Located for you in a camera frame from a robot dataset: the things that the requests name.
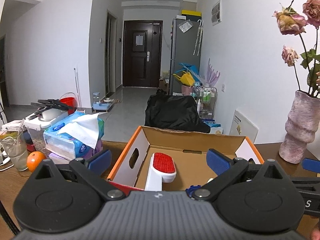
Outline red white lint brush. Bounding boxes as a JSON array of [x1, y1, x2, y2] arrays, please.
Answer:
[[144, 152, 177, 191]]

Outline purple hangers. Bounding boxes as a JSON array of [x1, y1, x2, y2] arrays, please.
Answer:
[[205, 59, 221, 88]]

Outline grey refrigerator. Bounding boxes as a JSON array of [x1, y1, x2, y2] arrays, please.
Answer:
[[169, 17, 201, 95]]

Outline pink textured vase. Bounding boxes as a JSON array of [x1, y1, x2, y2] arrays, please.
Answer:
[[279, 90, 319, 164]]

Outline pet water feeder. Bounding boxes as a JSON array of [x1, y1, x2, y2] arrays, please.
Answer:
[[92, 92, 113, 112]]

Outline red bucket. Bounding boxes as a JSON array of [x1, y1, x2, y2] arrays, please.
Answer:
[[59, 92, 77, 115]]

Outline yellow bag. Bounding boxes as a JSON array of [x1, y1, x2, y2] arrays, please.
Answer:
[[173, 71, 195, 87]]

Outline dried pink roses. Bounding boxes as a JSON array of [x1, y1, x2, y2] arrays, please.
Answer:
[[272, 0, 319, 98]]

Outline white mop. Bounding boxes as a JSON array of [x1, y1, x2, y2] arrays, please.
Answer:
[[73, 67, 81, 108]]

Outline blue tissue pack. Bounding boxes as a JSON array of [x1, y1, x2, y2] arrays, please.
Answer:
[[43, 111, 105, 160]]

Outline orange fruit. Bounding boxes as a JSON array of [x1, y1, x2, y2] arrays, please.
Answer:
[[27, 151, 47, 172]]

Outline clear food container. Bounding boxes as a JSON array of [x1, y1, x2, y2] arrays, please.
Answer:
[[24, 108, 68, 155]]

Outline dark entrance door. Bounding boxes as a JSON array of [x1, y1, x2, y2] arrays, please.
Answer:
[[123, 20, 163, 88]]

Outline white flat board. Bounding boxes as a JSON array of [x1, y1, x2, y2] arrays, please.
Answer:
[[229, 110, 259, 143]]

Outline blue gear-shaped cap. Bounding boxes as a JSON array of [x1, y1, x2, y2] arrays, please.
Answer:
[[185, 185, 202, 197]]

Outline metal utility cart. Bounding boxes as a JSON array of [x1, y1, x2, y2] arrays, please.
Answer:
[[197, 87, 217, 119]]

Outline orange cardboard box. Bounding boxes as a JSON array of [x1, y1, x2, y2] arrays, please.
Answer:
[[107, 126, 264, 191]]

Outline clear plastic cup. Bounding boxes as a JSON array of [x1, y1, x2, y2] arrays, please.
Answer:
[[1, 132, 28, 171]]

